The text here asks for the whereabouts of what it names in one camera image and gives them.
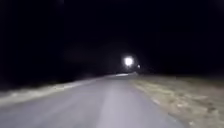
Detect grey asphalt path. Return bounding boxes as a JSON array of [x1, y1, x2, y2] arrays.
[[0, 73, 184, 128]]

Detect pale grass strip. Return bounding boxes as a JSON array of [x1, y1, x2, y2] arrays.
[[0, 77, 101, 108]]

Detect dry grass verge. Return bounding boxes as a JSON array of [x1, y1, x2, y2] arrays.
[[128, 73, 224, 128]]

